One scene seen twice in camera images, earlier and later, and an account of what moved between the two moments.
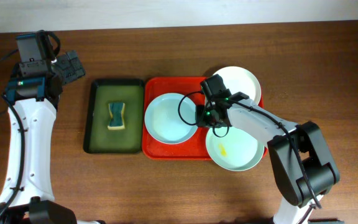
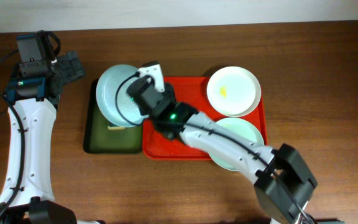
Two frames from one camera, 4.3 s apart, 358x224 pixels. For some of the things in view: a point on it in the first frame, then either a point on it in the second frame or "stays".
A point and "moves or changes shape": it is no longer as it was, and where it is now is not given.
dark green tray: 100,140 stays
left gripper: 70,66 stays
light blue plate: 163,121 moves or changes shape
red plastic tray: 195,148 stays
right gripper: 199,120 -> 158,96
